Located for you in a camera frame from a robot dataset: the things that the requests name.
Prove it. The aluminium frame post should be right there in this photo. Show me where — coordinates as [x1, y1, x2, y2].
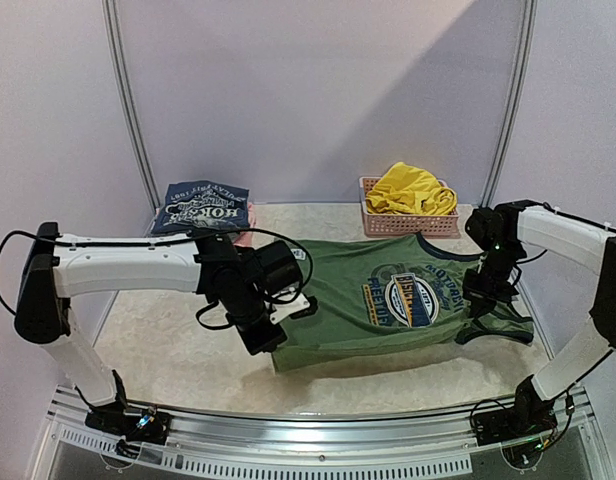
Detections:
[102, 0, 160, 212]
[478, 0, 537, 207]

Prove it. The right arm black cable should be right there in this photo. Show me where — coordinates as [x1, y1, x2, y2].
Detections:
[507, 247, 552, 284]

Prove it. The aluminium front rail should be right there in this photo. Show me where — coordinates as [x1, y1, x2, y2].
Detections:
[33, 387, 612, 479]

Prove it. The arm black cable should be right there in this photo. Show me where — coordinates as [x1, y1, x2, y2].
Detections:
[507, 247, 552, 284]
[0, 227, 314, 331]

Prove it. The left aluminium frame post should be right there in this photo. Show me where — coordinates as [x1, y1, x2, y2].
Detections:
[102, 0, 160, 212]

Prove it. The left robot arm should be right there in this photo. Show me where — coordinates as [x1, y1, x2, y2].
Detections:
[14, 222, 317, 434]

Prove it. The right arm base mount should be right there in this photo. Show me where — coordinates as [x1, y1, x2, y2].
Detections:
[469, 377, 558, 469]

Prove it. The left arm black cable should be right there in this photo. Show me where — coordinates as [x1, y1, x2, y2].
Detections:
[0, 227, 314, 331]

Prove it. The green tank top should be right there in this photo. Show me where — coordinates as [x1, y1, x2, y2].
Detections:
[272, 234, 534, 373]

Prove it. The yellow garment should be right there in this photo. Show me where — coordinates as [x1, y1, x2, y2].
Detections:
[365, 162, 458, 216]

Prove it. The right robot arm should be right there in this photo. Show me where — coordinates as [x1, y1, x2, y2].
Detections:
[463, 200, 616, 436]

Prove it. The folded pink garment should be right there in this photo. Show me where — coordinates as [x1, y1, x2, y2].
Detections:
[232, 202, 257, 249]

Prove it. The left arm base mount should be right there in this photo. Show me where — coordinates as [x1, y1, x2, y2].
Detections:
[78, 370, 173, 460]

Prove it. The folded navy graphic shirt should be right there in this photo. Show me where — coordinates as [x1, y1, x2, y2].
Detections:
[151, 180, 250, 236]

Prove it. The pink plastic basket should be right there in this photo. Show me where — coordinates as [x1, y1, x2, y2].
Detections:
[359, 177, 460, 239]

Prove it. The right aluminium frame post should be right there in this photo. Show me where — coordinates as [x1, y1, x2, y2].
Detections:
[478, 0, 537, 207]

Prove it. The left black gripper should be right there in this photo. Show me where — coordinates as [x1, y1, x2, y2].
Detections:
[223, 283, 288, 356]

